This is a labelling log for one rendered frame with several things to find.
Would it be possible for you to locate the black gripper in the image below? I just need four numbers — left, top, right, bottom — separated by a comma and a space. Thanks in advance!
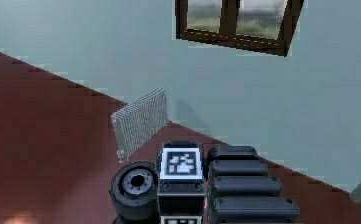
109, 161, 160, 224

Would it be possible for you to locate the grey wire mesh bin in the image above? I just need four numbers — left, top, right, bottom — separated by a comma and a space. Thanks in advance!
110, 87, 169, 164

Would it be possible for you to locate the brown framed window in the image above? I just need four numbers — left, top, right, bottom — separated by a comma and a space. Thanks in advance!
174, 0, 306, 58

